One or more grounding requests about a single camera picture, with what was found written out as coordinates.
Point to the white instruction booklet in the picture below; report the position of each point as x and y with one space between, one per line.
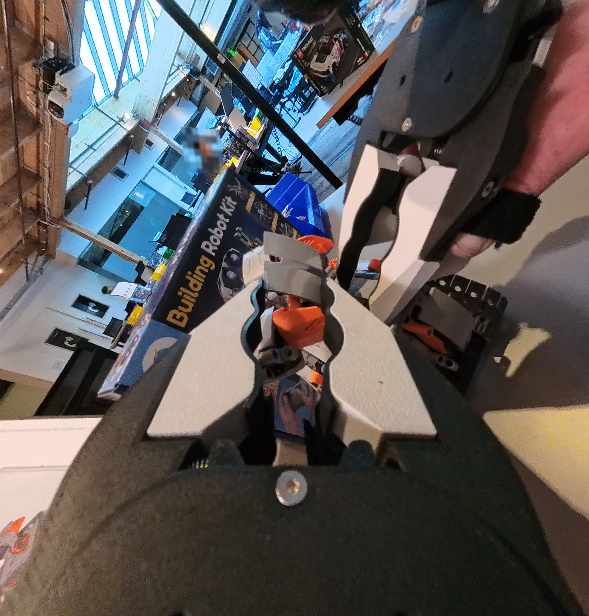
20 447

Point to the dark blue robot kit box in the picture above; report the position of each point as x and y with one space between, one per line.
203 269

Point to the person's right hand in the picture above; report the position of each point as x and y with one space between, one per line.
564 110

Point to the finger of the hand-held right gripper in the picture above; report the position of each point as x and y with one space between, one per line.
419 216
361 192

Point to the white wall-mounted device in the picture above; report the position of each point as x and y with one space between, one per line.
77 86

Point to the brown background table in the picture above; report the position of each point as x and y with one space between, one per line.
357 86

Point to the grey orange brick toy robot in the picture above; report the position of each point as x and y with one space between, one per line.
299 322

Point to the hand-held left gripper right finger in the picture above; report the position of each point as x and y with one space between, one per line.
381 380

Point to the black car model box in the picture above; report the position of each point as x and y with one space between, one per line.
333 48

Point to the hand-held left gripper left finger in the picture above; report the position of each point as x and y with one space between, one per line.
207 375

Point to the blue plastic bin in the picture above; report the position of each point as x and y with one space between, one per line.
294 197

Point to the black metal pole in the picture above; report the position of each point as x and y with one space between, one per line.
256 96

